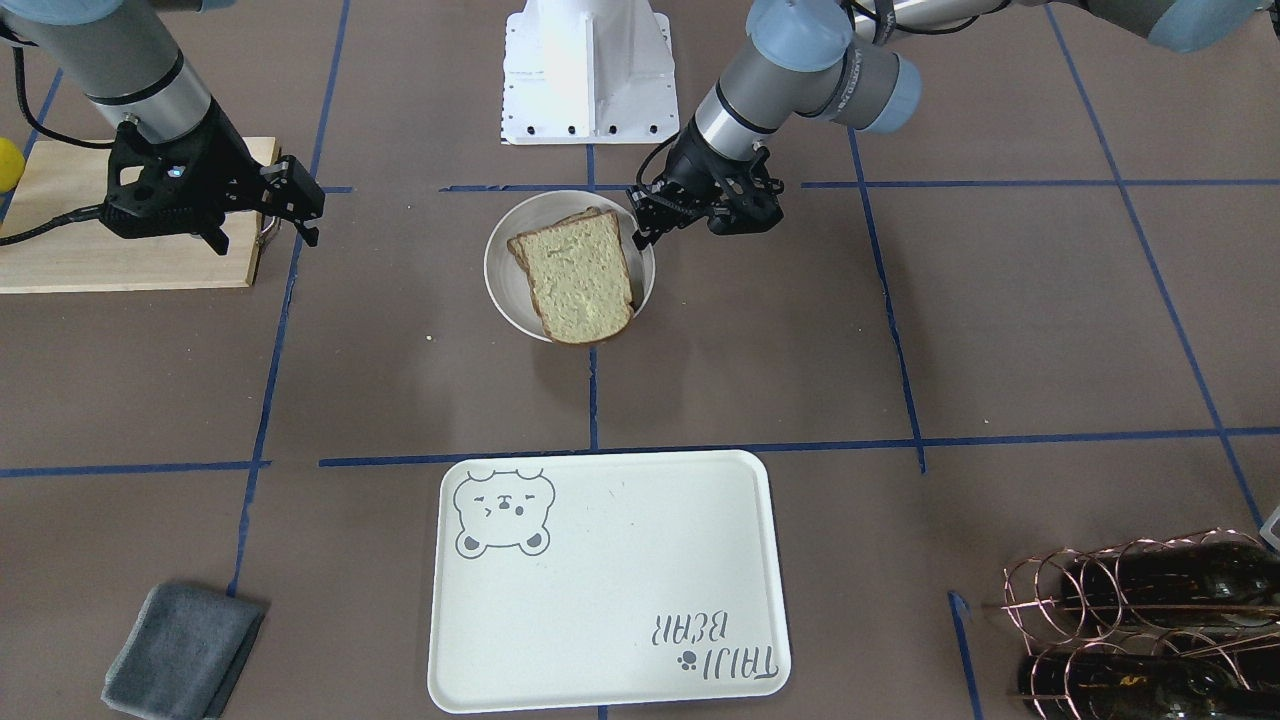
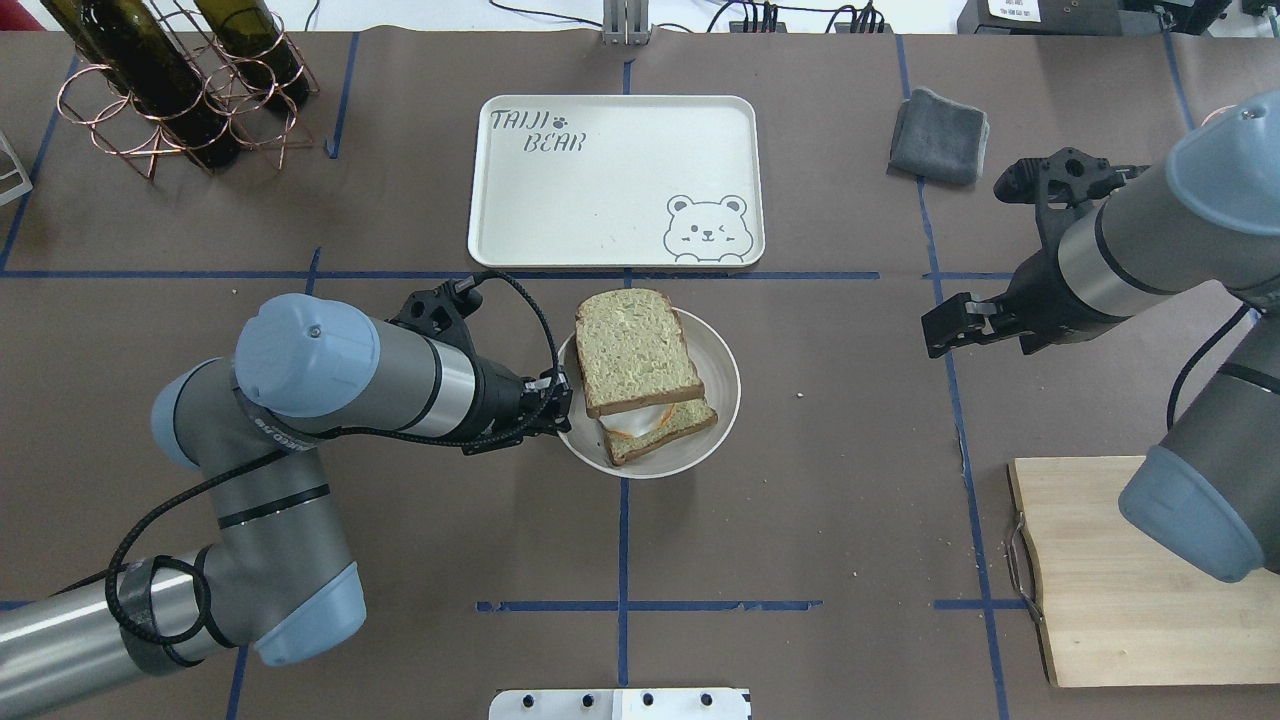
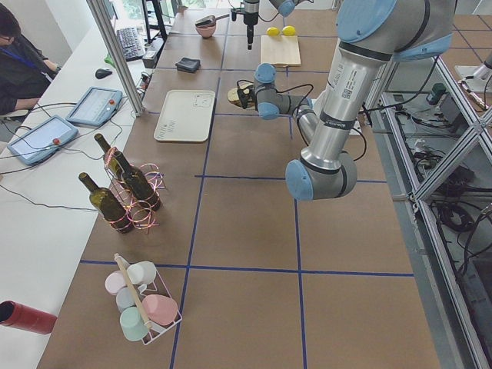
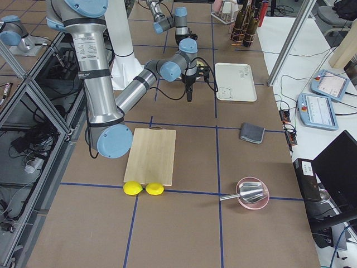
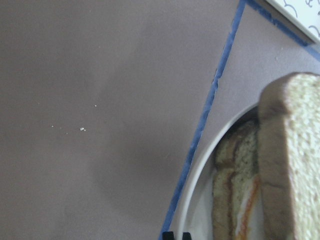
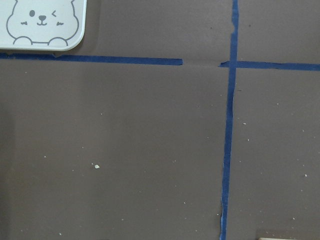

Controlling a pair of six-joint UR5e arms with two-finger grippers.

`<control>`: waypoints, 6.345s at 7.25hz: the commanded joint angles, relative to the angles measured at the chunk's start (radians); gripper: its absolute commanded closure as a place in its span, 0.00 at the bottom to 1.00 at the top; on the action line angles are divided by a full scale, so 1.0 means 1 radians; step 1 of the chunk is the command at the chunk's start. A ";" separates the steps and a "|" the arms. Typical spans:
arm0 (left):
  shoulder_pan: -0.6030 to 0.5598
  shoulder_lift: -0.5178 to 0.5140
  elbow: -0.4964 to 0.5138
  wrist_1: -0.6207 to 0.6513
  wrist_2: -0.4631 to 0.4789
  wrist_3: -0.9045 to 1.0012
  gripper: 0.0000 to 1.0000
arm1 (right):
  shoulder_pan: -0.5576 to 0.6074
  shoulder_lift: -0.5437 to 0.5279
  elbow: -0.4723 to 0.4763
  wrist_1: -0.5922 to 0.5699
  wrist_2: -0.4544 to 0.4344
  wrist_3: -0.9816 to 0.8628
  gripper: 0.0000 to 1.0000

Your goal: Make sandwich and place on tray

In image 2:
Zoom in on aluminium frame post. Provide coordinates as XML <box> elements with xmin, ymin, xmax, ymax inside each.
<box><xmin>602</xmin><ymin>0</ymin><xmax>652</xmax><ymax>46</ymax></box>

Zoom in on wooden cutting board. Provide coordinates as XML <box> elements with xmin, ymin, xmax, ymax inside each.
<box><xmin>1007</xmin><ymin>456</ymin><xmax>1279</xmax><ymax>688</ymax></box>

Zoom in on copper wire bottle rack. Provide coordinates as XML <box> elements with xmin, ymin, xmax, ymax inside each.
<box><xmin>46</xmin><ymin>1</ymin><xmax>317</xmax><ymax>181</ymax></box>

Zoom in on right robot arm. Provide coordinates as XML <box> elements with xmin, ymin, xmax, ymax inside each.
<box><xmin>922</xmin><ymin>90</ymin><xmax>1279</xmax><ymax>583</ymax></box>

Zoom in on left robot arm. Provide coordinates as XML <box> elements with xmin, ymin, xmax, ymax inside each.
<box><xmin>3</xmin><ymin>272</ymin><xmax>572</xmax><ymax>719</ymax></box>

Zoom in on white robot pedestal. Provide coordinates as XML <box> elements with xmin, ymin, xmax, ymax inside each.
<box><xmin>488</xmin><ymin>687</ymin><xmax>753</xmax><ymax>719</ymax></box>

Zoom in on fried egg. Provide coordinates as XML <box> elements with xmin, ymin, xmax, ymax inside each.
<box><xmin>598</xmin><ymin>404</ymin><xmax>676</xmax><ymax>438</ymax></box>

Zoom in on dark green wine bottle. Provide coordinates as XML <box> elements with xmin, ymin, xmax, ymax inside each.
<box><xmin>41</xmin><ymin>1</ymin><xmax>241</xmax><ymax>169</ymax></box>

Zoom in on white plate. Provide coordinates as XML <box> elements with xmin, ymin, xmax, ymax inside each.
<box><xmin>559</xmin><ymin>307</ymin><xmax>742</xmax><ymax>479</ymax></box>

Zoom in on black computer box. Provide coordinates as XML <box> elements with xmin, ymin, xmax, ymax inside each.
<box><xmin>956</xmin><ymin>1</ymin><xmax>1231</xmax><ymax>37</ymax></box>

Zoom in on white wire cup rack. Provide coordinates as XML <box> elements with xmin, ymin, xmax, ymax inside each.
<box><xmin>0</xmin><ymin>132</ymin><xmax>33</xmax><ymax>208</ymax></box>

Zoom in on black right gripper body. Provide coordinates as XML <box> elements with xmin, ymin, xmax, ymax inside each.
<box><xmin>960</xmin><ymin>147</ymin><xmax>1151</xmax><ymax>355</ymax></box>

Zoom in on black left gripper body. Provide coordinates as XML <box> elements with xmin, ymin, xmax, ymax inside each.
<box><xmin>390</xmin><ymin>281</ymin><xmax>573</xmax><ymax>456</ymax></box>

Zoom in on grey folded cloth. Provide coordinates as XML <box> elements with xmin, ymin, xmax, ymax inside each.
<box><xmin>888</xmin><ymin>86</ymin><xmax>989</xmax><ymax>186</ymax></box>

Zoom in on cream bear tray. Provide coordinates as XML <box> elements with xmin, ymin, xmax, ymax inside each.
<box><xmin>467</xmin><ymin>94</ymin><xmax>765</xmax><ymax>270</ymax></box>

